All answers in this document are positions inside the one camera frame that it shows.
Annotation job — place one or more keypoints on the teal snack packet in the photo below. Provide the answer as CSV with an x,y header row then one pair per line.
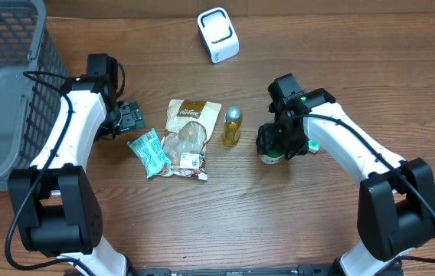
x,y
149,150

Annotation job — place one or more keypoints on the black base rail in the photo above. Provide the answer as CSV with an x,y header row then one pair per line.
x,y
240,272

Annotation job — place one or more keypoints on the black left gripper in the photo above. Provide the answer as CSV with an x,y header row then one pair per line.
x,y
132,116

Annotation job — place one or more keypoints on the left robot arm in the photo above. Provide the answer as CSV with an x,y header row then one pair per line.
x,y
57,216

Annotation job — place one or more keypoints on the green lid white jar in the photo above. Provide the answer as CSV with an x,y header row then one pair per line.
x,y
270,158

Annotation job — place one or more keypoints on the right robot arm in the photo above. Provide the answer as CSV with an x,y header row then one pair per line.
x,y
396,204

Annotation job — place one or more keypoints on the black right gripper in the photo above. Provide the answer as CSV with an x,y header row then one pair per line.
x,y
273,142

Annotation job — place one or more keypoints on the yellow dish soap bottle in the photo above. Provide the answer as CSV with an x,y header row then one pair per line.
x,y
232,124

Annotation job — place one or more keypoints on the white barcode scanner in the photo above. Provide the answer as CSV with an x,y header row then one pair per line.
x,y
218,35

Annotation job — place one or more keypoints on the brown Pantene sachet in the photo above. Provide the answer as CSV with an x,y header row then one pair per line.
x,y
188,130

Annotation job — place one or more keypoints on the teal Kleenex tissue pack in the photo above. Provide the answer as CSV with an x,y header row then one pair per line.
x,y
314,147

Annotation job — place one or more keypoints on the grey plastic mesh basket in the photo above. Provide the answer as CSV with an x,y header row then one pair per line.
x,y
31,68

